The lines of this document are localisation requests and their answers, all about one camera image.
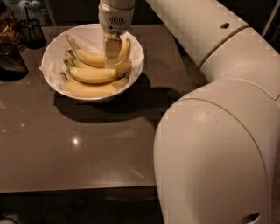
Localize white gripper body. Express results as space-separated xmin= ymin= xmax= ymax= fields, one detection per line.
xmin=98 ymin=1 xmax=135 ymax=38

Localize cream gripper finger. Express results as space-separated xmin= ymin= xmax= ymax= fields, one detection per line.
xmin=104 ymin=38 xmax=123 ymax=68

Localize yellow banana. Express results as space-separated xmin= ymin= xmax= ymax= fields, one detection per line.
xmin=66 ymin=35 xmax=131 ymax=68
xmin=60 ymin=73 xmax=129 ymax=98
xmin=66 ymin=59 xmax=131 ymax=84

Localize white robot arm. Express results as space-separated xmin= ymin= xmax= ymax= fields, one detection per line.
xmin=147 ymin=0 xmax=280 ymax=224

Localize white bowl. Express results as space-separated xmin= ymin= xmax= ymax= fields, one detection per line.
xmin=39 ymin=24 xmax=145 ymax=103

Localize dark cabinet fronts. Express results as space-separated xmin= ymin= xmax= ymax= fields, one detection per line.
xmin=47 ymin=0 xmax=162 ymax=26

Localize black mesh pen cup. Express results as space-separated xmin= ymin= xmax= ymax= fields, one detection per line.
xmin=17 ymin=3 xmax=47 ymax=50

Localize black round container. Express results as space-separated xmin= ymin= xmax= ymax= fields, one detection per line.
xmin=0 ymin=43 xmax=28 ymax=81

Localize dark glass jar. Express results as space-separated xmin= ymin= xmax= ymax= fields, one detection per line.
xmin=0 ymin=0 xmax=25 ymax=51

